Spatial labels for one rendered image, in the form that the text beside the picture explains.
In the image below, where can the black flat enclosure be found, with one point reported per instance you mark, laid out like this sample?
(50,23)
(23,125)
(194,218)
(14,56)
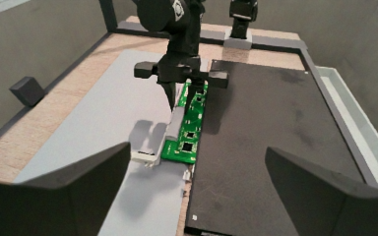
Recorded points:
(232,193)

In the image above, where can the green circuit board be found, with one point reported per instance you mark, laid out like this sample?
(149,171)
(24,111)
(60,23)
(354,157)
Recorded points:
(181,138)

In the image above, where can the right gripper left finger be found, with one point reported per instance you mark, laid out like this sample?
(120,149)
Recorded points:
(73,200)

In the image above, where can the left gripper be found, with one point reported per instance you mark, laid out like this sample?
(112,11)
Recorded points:
(217,78)

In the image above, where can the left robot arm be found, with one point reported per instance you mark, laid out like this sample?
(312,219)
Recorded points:
(184,18)

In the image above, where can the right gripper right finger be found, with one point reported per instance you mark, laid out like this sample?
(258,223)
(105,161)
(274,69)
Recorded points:
(321,202)

